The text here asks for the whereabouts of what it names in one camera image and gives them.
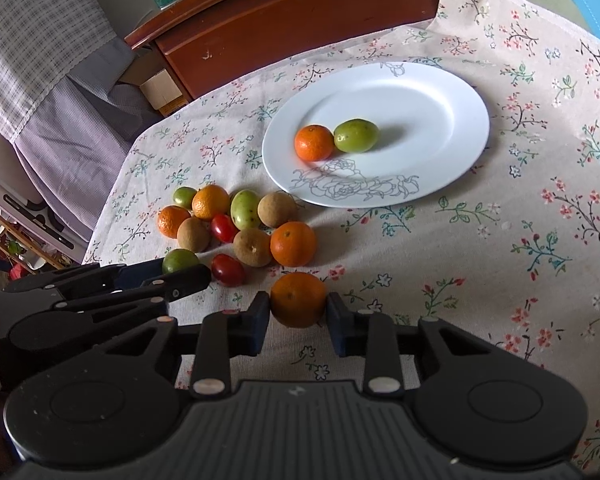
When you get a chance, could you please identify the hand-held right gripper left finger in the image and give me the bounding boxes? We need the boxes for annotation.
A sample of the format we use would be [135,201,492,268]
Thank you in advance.
[97,292,272,395]

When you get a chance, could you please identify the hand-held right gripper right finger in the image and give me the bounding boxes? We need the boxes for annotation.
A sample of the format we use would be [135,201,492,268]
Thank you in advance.
[326,292,511,395]

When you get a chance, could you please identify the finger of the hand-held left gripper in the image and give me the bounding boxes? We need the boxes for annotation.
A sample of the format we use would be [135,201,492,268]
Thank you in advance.
[2,261,165,306]
[55,264,212,331]

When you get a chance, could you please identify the red cherry tomato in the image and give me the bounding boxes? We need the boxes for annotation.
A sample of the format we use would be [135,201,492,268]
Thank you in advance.
[210,254,247,287]
[210,214,239,243]

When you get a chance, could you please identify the orange mandarin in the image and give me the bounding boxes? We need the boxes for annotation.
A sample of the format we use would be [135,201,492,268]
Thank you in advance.
[192,185,231,221]
[157,205,192,239]
[294,124,335,162]
[270,272,328,329]
[270,221,317,267]

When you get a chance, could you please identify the white plate with flower drawing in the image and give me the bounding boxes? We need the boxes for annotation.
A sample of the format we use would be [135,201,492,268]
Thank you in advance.
[261,61,491,208]

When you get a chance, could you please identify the wooden rack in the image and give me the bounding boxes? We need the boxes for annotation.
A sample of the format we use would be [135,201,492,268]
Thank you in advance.
[0,195,73,273]

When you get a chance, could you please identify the lilac striped cloth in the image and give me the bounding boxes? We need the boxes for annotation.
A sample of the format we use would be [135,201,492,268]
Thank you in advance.
[12,40,163,243]

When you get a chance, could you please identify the floral tablecloth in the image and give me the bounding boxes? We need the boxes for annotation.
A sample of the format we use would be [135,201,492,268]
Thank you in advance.
[82,0,600,480]

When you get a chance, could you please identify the open brown cardboard box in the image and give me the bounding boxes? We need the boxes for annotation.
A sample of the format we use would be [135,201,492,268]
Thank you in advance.
[115,52,188,117]

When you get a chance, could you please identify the grey checked cloth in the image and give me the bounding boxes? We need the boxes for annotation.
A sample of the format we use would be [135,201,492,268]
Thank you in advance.
[0,0,118,143]

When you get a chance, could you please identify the brown wooden cabinet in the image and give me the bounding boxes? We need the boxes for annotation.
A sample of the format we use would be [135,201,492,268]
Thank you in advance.
[125,0,448,101]

